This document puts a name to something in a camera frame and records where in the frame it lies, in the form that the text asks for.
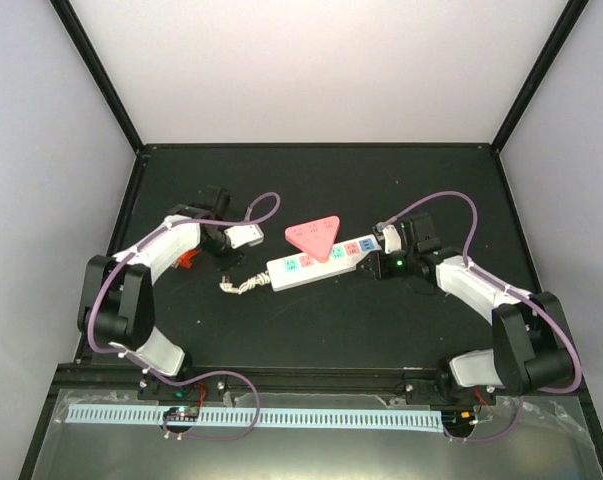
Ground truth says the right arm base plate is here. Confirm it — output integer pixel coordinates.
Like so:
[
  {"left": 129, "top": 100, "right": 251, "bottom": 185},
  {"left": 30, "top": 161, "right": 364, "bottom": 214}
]
[{"left": 402, "top": 367, "right": 479, "bottom": 406}]

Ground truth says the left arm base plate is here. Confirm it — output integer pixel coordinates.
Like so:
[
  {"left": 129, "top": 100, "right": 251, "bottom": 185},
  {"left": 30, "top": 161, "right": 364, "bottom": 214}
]
[{"left": 138, "top": 368, "right": 229, "bottom": 434}]

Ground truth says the white power strip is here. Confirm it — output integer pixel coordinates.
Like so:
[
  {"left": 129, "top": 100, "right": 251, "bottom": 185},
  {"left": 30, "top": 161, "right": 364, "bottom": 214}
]
[{"left": 266, "top": 235, "right": 381, "bottom": 292}]

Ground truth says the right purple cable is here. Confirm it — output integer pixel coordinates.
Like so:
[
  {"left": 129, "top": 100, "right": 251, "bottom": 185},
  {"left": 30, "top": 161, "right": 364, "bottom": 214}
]
[{"left": 380, "top": 191, "right": 582, "bottom": 444}]

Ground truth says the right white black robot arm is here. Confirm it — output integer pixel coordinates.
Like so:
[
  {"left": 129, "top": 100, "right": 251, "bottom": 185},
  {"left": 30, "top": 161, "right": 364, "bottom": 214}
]
[{"left": 357, "top": 214, "right": 582, "bottom": 403}]

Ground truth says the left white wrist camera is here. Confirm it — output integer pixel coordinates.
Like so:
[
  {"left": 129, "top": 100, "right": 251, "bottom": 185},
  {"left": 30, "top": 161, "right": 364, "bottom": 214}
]
[{"left": 224, "top": 224, "right": 265, "bottom": 249}]

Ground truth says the right black frame post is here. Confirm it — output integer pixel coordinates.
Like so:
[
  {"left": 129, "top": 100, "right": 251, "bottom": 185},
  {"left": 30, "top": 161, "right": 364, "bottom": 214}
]
[{"left": 491, "top": 0, "right": 589, "bottom": 153}]

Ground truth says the pink triangular plug adapter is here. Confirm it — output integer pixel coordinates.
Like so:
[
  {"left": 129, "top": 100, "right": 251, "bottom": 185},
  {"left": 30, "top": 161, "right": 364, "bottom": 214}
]
[{"left": 284, "top": 215, "right": 340, "bottom": 263}]

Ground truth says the white knotted power cord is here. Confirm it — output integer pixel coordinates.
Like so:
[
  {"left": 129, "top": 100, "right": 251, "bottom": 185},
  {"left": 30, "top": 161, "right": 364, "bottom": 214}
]
[{"left": 217, "top": 269, "right": 272, "bottom": 297}]

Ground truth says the purple cable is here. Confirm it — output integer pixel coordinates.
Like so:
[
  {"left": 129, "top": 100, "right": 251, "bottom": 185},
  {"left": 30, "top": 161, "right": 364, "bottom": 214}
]
[
  {"left": 87, "top": 192, "right": 282, "bottom": 444},
  {"left": 380, "top": 191, "right": 582, "bottom": 444}
]

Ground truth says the left black frame post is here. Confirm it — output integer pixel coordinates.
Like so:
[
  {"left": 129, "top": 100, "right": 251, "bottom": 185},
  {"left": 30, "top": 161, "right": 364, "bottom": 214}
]
[{"left": 50, "top": 0, "right": 144, "bottom": 154}]

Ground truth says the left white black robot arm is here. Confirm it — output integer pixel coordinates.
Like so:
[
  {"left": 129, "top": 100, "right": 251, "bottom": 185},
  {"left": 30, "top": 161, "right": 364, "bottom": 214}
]
[{"left": 77, "top": 187, "right": 234, "bottom": 399}]

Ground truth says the black frame post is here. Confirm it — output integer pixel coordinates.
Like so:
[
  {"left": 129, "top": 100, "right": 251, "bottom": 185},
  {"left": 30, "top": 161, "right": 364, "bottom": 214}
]
[
  {"left": 50, "top": 0, "right": 144, "bottom": 154},
  {"left": 491, "top": 0, "right": 589, "bottom": 153}
]

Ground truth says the white slotted cable duct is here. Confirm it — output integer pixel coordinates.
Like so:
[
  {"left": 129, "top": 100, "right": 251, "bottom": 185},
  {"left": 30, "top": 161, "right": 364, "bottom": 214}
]
[{"left": 64, "top": 404, "right": 443, "bottom": 433}]

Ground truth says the red cube plug adapter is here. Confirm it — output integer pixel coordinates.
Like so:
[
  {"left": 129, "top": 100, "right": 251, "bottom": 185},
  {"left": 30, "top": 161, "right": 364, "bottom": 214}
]
[{"left": 173, "top": 249, "right": 199, "bottom": 269}]

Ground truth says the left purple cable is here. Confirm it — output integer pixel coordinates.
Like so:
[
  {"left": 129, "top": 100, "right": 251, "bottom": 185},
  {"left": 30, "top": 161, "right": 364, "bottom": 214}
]
[{"left": 87, "top": 192, "right": 282, "bottom": 444}]

